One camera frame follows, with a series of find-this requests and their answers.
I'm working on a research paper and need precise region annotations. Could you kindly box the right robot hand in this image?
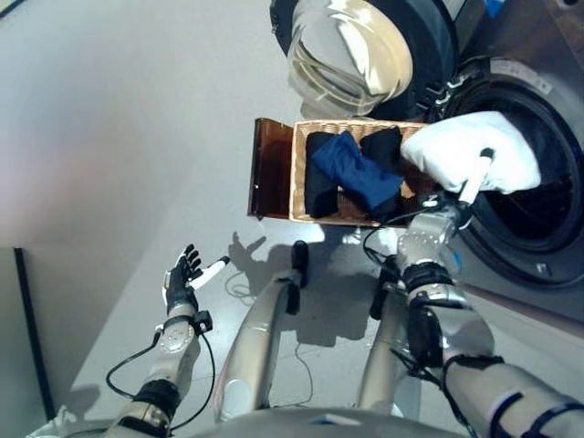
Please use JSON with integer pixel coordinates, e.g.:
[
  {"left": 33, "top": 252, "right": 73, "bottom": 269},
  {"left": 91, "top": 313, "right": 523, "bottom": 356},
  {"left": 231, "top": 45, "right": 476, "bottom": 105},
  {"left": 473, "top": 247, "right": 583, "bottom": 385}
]
[{"left": 422, "top": 147, "right": 497, "bottom": 229}]

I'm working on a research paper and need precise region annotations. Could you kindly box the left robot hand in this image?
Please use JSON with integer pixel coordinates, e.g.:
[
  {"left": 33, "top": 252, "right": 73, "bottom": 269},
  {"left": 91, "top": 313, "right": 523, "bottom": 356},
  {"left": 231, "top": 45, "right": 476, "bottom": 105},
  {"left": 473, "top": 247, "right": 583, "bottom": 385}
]
[{"left": 162, "top": 244, "right": 232, "bottom": 319}]

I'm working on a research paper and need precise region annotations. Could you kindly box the white garment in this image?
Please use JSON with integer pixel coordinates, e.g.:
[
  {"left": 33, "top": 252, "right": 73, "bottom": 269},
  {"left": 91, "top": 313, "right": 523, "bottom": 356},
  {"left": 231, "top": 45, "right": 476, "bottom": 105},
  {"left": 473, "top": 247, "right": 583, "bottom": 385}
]
[{"left": 400, "top": 111, "right": 543, "bottom": 195}]

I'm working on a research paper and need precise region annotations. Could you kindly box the blue garment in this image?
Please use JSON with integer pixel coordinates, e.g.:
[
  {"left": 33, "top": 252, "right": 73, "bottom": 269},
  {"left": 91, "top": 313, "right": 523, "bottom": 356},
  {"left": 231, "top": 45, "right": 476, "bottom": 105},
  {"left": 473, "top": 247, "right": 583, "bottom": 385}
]
[{"left": 312, "top": 130, "right": 405, "bottom": 218}]

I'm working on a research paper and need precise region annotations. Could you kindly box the dark front-load washing machine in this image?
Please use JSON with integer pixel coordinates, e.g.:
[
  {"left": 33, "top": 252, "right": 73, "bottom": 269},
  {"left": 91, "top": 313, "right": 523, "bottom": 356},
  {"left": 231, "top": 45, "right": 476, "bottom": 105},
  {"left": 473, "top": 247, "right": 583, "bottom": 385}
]
[{"left": 428, "top": 0, "right": 584, "bottom": 323}]

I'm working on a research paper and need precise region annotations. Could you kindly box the silver left robot leg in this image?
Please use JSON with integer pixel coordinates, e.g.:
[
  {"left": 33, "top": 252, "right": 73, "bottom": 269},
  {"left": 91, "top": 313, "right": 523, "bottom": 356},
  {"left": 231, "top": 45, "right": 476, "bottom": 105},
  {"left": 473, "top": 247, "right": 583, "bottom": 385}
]
[{"left": 216, "top": 268, "right": 303, "bottom": 423}]

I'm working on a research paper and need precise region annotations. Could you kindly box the silver robot leg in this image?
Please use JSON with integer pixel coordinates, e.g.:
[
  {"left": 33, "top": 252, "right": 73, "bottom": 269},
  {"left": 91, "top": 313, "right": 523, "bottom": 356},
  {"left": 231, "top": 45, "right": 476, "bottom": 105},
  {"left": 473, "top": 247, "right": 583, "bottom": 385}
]
[
  {"left": 355, "top": 255, "right": 412, "bottom": 412},
  {"left": 216, "top": 268, "right": 303, "bottom": 423}
]

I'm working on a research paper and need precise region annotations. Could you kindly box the black rolled garment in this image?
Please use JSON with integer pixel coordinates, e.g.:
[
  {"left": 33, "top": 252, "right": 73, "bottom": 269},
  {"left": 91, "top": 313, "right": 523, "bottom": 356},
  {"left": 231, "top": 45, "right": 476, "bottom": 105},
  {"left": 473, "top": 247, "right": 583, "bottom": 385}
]
[
  {"left": 304, "top": 130, "right": 341, "bottom": 219},
  {"left": 360, "top": 126, "right": 405, "bottom": 175}
]

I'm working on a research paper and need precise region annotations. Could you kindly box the black left robot foot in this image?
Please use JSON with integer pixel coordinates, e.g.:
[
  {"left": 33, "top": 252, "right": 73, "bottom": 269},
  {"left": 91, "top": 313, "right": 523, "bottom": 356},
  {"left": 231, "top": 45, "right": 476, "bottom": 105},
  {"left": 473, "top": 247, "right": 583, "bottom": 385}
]
[{"left": 290, "top": 240, "right": 310, "bottom": 289}]

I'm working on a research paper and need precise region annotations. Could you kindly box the wicker laundry basket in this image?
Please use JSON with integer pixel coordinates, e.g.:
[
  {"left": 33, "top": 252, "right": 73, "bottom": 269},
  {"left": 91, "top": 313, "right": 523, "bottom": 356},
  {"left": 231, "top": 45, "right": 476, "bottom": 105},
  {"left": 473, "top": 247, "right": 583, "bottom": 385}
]
[{"left": 287, "top": 119, "right": 433, "bottom": 228}]

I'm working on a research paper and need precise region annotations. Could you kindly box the brown glossy stool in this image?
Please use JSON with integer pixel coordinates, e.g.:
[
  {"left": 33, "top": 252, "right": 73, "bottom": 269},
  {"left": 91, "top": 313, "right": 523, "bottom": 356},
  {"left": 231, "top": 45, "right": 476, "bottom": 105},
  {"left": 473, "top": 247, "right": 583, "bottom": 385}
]
[{"left": 246, "top": 117, "right": 298, "bottom": 221}]

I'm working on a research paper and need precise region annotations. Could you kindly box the round glass washer door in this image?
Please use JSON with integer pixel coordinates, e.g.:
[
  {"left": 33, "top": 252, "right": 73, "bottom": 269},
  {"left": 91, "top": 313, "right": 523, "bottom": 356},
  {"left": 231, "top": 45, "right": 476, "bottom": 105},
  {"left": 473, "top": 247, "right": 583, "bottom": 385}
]
[{"left": 268, "top": 0, "right": 460, "bottom": 119}]

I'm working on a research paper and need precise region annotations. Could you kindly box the grey robot torso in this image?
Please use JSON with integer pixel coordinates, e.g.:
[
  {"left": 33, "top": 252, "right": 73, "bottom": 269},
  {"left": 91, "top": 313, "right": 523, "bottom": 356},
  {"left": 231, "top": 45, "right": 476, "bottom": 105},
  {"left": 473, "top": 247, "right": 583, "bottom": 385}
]
[{"left": 191, "top": 404, "right": 463, "bottom": 438}]

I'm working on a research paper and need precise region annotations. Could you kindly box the silver right robot leg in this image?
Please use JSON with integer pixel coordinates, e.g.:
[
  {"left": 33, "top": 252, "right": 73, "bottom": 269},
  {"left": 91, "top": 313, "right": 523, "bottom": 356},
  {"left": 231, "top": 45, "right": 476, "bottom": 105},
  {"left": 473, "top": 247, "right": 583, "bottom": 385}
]
[{"left": 355, "top": 255, "right": 412, "bottom": 412}]

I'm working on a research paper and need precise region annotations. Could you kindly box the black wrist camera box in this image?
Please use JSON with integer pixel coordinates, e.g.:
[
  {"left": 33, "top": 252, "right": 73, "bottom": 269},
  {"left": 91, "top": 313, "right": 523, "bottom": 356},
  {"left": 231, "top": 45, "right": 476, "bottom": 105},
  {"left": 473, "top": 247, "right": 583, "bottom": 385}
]
[{"left": 191, "top": 309, "right": 214, "bottom": 333}]

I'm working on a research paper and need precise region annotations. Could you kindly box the thin white floor cable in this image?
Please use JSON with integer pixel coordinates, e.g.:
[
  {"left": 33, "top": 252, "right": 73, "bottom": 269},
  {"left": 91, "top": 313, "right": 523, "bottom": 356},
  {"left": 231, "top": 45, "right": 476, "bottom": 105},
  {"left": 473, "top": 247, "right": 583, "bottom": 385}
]
[{"left": 224, "top": 272, "right": 257, "bottom": 308}]

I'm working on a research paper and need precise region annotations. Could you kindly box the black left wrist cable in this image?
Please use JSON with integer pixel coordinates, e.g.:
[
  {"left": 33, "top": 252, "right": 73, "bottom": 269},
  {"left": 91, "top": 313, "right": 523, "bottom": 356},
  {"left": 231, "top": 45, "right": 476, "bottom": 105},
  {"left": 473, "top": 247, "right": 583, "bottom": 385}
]
[{"left": 105, "top": 328, "right": 217, "bottom": 407}]

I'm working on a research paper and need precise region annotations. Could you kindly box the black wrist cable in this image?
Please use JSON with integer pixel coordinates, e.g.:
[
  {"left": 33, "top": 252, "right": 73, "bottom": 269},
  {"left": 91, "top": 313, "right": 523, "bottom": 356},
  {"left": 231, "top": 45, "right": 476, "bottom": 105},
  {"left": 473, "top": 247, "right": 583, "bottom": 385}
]
[
  {"left": 362, "top": 200, "right": 434, "bottom": 284},
  {"left": 105, "top": 328, "right": 217, "bottom": 407}
]

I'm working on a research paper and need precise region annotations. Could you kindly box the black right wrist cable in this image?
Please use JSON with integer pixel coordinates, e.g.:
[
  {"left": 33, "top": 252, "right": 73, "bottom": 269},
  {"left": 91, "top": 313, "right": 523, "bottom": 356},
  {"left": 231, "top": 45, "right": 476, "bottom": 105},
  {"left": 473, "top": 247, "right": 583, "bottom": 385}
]
[{"left": 362, "top": 200, "right": 434, "bottom": 284}]

